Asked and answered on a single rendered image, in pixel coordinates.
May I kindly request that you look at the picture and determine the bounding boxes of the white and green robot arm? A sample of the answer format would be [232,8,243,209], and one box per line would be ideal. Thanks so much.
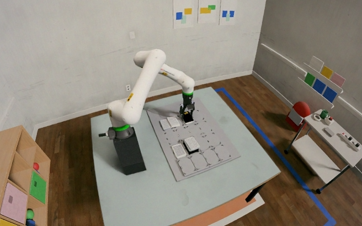
[99,49,195,140]

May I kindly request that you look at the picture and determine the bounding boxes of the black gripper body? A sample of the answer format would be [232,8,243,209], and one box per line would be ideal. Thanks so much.
[183,99,192,106]

